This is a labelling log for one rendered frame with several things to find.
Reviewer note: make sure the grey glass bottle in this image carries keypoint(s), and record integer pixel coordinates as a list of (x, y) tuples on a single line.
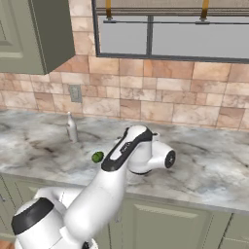
[(72, 129)]

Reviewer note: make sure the green avocado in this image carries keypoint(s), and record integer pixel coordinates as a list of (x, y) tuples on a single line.
[(97, 157)]

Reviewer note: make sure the green wall cupboard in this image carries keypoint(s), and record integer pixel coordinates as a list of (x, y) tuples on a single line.
[(29, 32)]

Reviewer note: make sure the grey wall socket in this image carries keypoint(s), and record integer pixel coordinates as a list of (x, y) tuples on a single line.
[(75, 93)]

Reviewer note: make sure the green base cupboard door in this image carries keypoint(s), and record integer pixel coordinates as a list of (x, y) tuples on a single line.
[(13, 201), (168, 225), (235, 231)]

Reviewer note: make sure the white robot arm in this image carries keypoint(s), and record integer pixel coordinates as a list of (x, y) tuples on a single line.
[(97, 197)]

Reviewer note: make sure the dark framed window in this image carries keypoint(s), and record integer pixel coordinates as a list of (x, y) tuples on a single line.
[(175, 35)]

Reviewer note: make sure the beige window blind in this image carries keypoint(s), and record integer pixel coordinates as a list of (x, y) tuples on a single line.
[(175, 7)]

